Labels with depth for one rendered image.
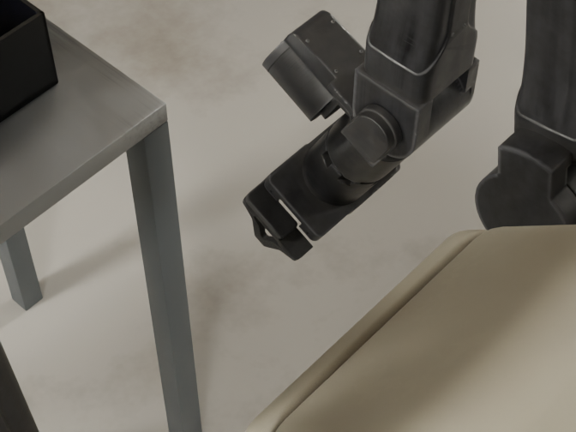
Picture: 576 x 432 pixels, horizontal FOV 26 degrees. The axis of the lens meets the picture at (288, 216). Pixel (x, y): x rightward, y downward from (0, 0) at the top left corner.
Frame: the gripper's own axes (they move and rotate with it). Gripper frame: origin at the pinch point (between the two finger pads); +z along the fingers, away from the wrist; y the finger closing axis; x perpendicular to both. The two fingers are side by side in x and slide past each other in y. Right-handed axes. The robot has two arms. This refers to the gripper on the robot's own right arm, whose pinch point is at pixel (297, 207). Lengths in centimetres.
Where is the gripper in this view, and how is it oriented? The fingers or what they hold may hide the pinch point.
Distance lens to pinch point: 110.7
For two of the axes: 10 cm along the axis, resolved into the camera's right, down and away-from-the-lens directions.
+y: -6.8, 5.8, -4.5
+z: -3.3, 3.1, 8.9
